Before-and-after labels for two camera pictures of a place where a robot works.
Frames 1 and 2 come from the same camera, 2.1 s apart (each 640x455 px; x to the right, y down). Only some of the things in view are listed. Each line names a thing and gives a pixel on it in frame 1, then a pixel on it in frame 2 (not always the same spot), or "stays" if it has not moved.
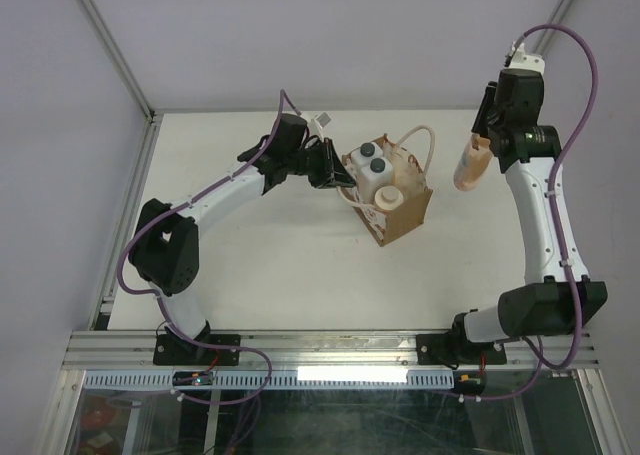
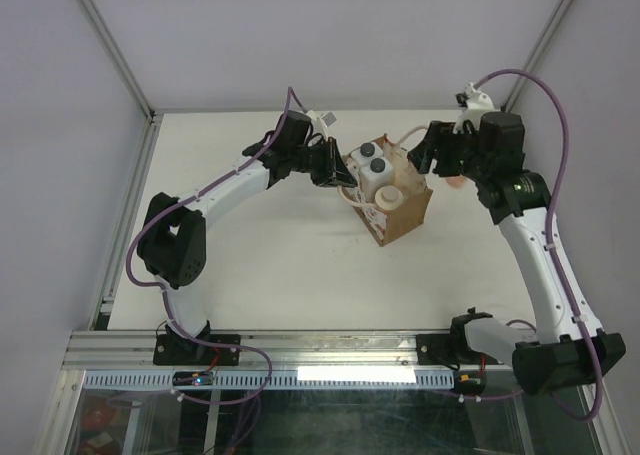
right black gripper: x=480 y=124 -> x=436 y=143
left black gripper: x=333 y=173 stays
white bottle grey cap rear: x=366 y=152 stays
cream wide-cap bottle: x=388 y=197 stays
